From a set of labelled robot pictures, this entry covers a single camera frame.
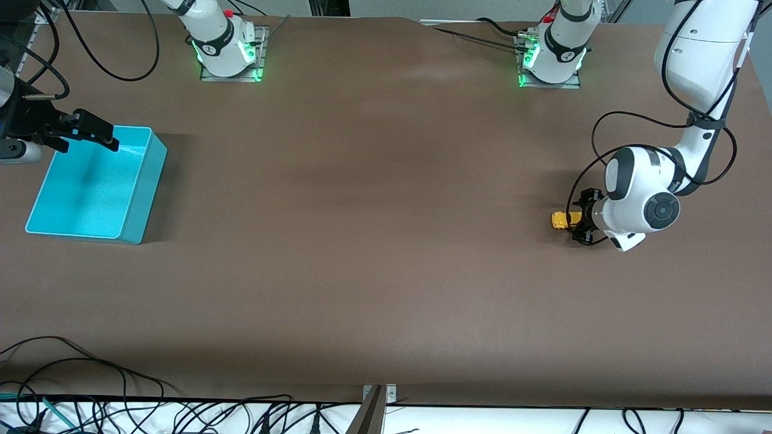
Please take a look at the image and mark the yellow toy beetle car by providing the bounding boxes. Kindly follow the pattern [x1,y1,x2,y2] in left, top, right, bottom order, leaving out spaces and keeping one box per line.
[550,210,584,231]

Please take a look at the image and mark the black cable at arm base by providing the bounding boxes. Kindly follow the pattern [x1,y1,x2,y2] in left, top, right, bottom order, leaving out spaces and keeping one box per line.
[422,18,531,52]

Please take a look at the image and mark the teal plastic bin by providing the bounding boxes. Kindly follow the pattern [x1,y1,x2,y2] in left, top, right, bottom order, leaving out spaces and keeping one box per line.
[25,125,168,245]

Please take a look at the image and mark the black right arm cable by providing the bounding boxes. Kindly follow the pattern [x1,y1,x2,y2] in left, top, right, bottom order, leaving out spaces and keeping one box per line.
[0,0,160,100]

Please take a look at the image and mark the aluminium frame rail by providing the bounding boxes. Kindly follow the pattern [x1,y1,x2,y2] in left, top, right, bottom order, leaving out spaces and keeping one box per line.
[15,9,49,79]

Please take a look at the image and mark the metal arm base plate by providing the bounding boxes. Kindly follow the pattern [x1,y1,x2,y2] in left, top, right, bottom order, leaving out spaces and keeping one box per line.
[514,33,581,90]
[200,25,269,83]

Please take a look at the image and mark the metal table bracket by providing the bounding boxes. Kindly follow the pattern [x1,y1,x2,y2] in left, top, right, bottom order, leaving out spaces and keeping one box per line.
[347,384,397,434]

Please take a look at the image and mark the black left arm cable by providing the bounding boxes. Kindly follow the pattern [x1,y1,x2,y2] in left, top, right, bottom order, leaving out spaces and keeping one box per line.
[566,0,761,245]

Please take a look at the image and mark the teal cable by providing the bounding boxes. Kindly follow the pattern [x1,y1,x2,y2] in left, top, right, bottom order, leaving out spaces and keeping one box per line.
[0,392,79,432]

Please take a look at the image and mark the black looped cable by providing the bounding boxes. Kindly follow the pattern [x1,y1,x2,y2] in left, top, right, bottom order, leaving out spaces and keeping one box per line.
[0,335,182,434]

